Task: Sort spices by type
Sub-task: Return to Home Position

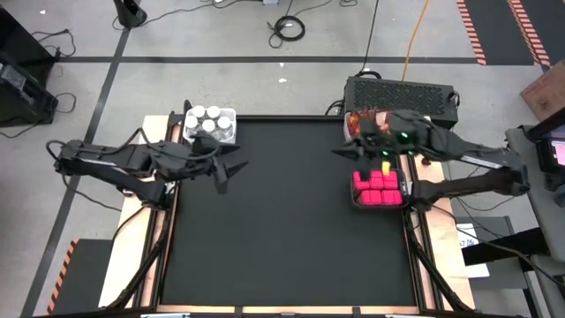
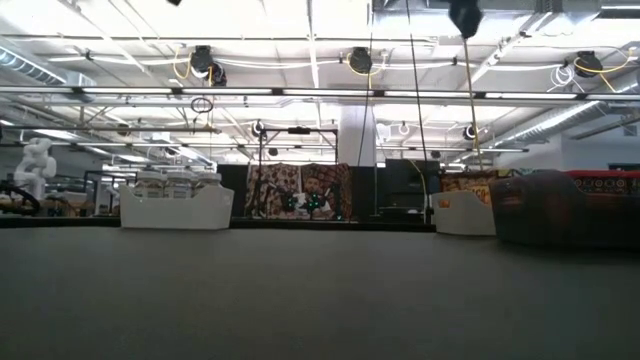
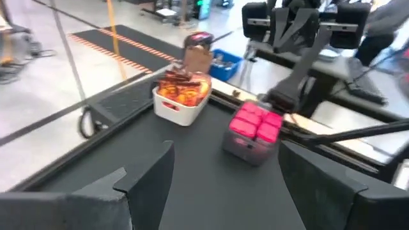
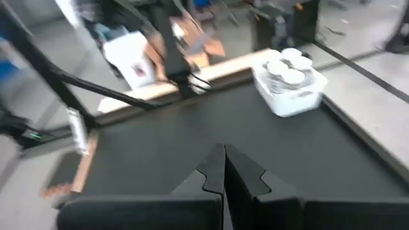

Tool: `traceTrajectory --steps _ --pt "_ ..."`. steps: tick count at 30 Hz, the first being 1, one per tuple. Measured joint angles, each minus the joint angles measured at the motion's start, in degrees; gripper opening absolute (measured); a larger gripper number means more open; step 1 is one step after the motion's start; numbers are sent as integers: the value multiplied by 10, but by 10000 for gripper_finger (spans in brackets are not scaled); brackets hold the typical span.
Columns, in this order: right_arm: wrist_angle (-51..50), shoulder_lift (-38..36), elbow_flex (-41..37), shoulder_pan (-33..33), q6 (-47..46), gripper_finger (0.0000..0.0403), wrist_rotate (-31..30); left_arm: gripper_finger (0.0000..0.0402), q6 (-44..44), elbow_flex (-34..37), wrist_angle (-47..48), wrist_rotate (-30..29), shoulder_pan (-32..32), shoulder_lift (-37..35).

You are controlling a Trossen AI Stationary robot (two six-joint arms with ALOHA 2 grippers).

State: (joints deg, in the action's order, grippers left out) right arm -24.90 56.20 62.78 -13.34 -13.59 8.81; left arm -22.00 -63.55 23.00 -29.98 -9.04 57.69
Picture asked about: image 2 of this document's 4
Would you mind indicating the white-lidded spice jar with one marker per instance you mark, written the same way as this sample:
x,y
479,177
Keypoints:
x,y
149,182
180,182
209,180

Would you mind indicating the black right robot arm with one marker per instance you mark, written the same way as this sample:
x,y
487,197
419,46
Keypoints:
x,y
465,17

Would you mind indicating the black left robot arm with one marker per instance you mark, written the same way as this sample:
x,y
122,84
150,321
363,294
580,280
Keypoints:
x,y
174,2

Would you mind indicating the person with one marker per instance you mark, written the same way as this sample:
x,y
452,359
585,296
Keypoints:
x,y
312,186

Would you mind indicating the patterned backdrop cloth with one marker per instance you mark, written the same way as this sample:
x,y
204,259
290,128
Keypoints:
x,y
270,185

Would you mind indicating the black computer tower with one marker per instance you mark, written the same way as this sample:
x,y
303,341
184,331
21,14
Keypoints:
x,y
405,185

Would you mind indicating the black partition panel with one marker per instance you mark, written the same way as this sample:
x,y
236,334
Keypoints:
x,y
232,190

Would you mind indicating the white plastic bin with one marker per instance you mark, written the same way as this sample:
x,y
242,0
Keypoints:
x,y
462,217
175,212

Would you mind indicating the grey translucent plastic bin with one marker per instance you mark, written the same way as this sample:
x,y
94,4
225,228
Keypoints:
x,y
550,220

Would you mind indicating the black stand frame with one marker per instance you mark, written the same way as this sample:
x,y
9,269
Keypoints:
x,y
260,170

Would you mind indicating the long ceiling light rail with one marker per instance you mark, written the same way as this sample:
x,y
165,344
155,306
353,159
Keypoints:
x,y
125,90

